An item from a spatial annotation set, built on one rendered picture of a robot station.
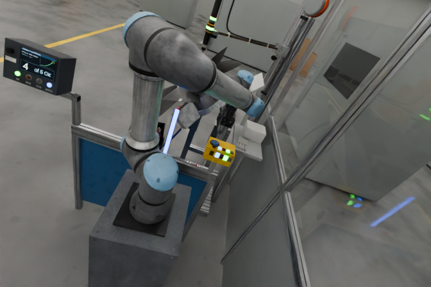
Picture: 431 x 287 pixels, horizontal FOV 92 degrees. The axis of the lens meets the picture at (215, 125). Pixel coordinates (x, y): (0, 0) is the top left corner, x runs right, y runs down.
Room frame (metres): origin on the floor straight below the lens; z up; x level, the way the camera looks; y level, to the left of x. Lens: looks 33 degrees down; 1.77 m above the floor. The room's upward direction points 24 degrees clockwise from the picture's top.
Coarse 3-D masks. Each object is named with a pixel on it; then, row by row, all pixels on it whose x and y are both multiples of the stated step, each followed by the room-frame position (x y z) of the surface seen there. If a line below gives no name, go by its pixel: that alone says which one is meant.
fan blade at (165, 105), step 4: (168, 88) 1.32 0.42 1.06; (172, 88) 1.31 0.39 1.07; (164, 92) 1.31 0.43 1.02; (168, 92) 1.30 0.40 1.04; (164, 96) 1.28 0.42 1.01; (164, 104) 1.23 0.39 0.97; (168, 104) 1.23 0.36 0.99; (172, 104) 1.23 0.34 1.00; (160, 108) 1.22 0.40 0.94; (164, 108) 1.21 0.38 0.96; (168, 108) 1.21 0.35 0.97; (160, 112) 1.19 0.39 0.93; (164, 112) 1.19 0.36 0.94
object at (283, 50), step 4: (276, 44) 1.65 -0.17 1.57; (280, 44) 1.64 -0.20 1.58; (280, 48) 1.61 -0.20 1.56; (284, 48) 1.63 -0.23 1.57; (288, 48) 1.65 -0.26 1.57; (276, 52) 1.62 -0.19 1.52; (280, 52) 1.61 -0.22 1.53; (284, 52) 1.64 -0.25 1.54; (288, 52) 1.66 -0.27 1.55; (284, 56) 1.65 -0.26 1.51
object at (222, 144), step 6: (210, 138) 0.95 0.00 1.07; (216, 138) 0.97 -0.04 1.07; (210, 144) 0.90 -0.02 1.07; (222, 144) 0.94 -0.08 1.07; (228, 144) 0.97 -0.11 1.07; (210, 150) 0.87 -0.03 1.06; (216, 150) 0.88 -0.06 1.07; (234, 150) 0.94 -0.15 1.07; (204, 156) 0.87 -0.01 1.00; (210, 156) 0.88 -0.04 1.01; (228, 156) 0.88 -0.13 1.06; (234, 156) 0.89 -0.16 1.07; (216, 162) 0.88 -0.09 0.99; (222, 162) 0.88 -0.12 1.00; (228, 162) 0.89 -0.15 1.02
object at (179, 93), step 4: (176, 88) 1.14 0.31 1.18; (180, 88) 1.15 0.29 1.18; (172, 92) 1.09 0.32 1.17; (176, 92) 1.10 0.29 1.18; (180, 92) 1.10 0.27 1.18; (184, 92) 1.11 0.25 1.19; (188, 92) 1.13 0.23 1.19; (192, 92) 1.15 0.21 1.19; (168, 96) 1.04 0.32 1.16; (172, 96) 1.04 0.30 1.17; (176, 96) 1.05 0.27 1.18; (180, 96) 1.06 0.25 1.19; (184, 96) 1.06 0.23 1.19; (188, 96) 1.08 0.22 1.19; (192, 96) 1.09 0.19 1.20; (196, 96) 1.11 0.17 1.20; (164, 100) 1.01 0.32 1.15; (168, 100) 1.00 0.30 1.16; (172, 100) 1.00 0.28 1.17; (176, 100) 1.01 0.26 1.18; (184, 100) 1.02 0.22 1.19; (188, 100) 1.03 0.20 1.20; (192, 100) 1.04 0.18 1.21; (196, 100) 1.05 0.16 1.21
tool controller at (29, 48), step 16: (16, 48) 0.78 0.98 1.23; (32, 48) 0.80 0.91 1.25; (48, 48) 0.88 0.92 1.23; (16, 64) 0.76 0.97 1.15; (32, 64) 0.78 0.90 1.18; (48, 64) 0.79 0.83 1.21; (64, 64) 0.83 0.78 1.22; (16, 80) 0.74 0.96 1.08; (32, 80) 0.76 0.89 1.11; (48, 80) 0.77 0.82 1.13; (64, 80) 0.82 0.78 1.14
